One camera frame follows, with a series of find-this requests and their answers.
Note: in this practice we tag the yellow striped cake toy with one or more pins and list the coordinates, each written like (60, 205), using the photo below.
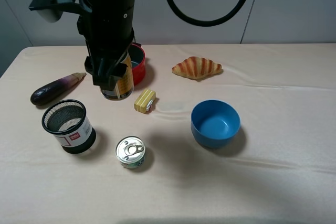
(144, 101)

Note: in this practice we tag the red cooking pot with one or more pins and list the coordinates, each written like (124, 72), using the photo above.
(137, 56)

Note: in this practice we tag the blue plastic bowl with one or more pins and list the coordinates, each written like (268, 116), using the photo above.
(214, 123)

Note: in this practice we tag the purple toy eggplant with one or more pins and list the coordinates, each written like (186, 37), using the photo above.
(51, 91)

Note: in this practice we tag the plastic croissant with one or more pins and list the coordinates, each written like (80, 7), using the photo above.
(197, 68)

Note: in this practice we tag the orange beverage can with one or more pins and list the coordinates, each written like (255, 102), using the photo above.
(124, 86)

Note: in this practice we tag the black mesh pen holder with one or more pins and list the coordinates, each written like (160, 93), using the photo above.
(67, 121)

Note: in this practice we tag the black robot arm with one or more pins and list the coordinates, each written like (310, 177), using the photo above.
(108, 31)

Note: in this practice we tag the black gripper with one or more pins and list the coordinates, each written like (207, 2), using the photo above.
(108, 33)

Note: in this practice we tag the small flat tin can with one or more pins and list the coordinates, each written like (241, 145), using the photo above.
(130, 151)

